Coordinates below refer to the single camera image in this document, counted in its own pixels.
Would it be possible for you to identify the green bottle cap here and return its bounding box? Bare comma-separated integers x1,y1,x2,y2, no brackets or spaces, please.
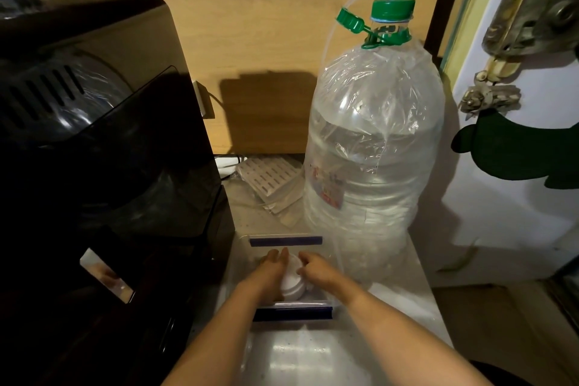
371,0,416,23

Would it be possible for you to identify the clear tray with blue edges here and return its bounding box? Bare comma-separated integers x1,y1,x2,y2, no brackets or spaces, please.
248,235,341,323

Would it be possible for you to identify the green bottle carry handle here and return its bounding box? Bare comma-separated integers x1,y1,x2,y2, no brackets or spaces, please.
335,8,413,50

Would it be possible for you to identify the dark green animal sticker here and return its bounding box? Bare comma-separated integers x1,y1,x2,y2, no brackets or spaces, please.
451,109,579,190

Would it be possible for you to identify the white perforated tray in bag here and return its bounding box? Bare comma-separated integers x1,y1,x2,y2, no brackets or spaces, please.
235,156,305,214

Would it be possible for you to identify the person's left forearm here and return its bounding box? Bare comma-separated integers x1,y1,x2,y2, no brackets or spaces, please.
162,283,272,386

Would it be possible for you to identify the person's left hand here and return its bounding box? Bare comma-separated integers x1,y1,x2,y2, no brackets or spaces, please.
245,247,290,306

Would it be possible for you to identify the person's right forearm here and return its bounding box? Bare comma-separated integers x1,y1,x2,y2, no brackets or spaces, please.
346,282,493,386

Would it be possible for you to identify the white refrigerator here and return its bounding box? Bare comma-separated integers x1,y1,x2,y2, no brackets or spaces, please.
423,0,579,288

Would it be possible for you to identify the small green leaf sticker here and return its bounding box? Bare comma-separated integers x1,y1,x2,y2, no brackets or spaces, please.
437,240,480,273

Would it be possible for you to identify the person's right hand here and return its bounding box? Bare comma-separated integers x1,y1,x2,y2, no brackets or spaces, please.
297,251,359,297

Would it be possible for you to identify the large clear water bottle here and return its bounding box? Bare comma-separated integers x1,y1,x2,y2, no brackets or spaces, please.
302,0,447,283

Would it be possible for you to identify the black kitchen appliance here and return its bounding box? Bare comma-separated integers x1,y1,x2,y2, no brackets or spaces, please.
0,0,236,386

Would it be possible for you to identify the white plastic jar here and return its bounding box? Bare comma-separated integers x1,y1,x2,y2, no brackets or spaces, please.
280,252,309,302

